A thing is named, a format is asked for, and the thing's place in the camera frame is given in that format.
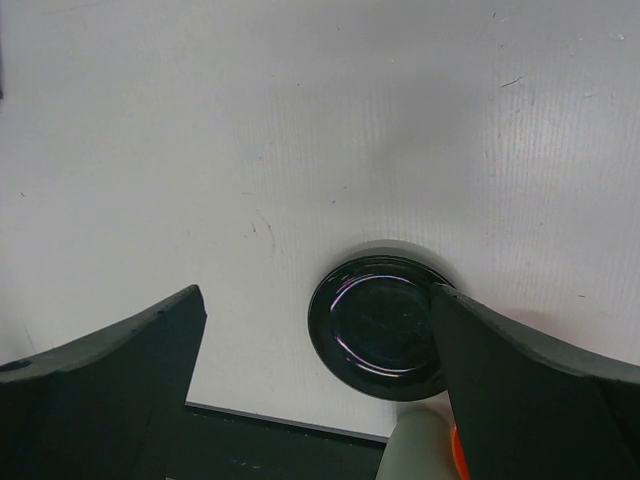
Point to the orange bowl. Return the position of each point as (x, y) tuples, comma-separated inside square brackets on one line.
[(458, 454)]

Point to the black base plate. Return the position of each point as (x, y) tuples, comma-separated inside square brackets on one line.
[(223, 444)]

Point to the pale green cup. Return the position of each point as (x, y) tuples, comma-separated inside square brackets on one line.
[(418, 448)]

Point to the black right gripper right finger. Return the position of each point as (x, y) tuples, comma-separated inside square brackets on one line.
[(530, 406)]

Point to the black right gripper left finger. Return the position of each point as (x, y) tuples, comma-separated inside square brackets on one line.
[(106, 405)]

